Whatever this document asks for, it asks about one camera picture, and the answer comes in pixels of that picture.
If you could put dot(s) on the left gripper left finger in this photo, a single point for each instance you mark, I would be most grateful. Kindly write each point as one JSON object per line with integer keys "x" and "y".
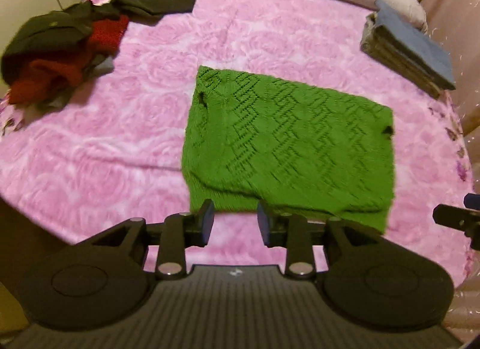
{"x": 179, "y": 232}

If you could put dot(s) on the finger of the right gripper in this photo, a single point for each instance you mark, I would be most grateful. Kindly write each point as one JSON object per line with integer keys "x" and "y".
{"x": 464, "y": 219}

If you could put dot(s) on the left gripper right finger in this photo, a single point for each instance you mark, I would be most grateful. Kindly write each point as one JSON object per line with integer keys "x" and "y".
{"x": 291, "y": 232}

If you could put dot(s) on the green knit sweater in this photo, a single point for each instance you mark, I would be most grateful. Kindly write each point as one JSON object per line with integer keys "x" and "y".
{"x": 314, "y": 151}

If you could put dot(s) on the folded grey blue clothes stack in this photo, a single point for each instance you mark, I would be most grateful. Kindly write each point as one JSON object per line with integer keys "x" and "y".
{"x": 390, "y": 40}

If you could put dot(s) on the red knit garment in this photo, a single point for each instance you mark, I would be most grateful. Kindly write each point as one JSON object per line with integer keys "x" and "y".
{"x": 44, "y": 76}

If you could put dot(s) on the pink patterned curtain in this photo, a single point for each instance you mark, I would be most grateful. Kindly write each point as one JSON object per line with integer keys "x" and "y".
{"x": 455, "y": 25}

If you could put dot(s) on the black garment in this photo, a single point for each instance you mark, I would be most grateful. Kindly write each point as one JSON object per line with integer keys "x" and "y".
{"x": 60, "y": 30}

